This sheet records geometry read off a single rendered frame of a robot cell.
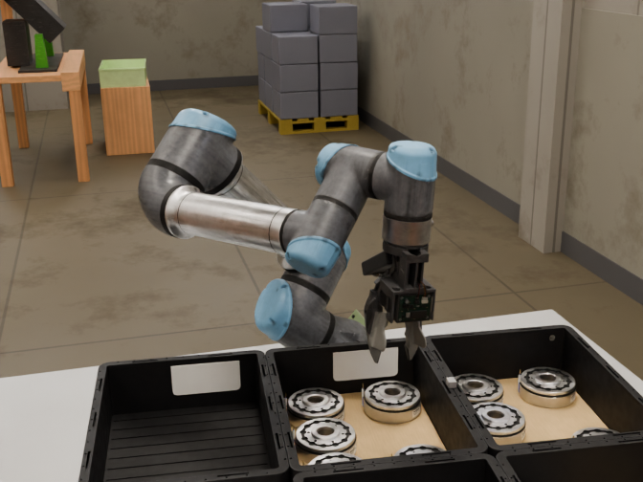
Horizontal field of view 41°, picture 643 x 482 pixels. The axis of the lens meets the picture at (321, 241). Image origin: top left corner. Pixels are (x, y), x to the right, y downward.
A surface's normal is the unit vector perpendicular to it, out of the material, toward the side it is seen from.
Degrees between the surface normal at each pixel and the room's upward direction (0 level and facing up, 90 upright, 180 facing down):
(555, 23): 90
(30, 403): 0
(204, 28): 90
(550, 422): 0
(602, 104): 90
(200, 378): 90
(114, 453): 0
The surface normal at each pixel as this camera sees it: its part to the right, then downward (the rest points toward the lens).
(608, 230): -0.97, 0.10
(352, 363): 0.16, 0.33
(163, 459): -0.01, -0.94
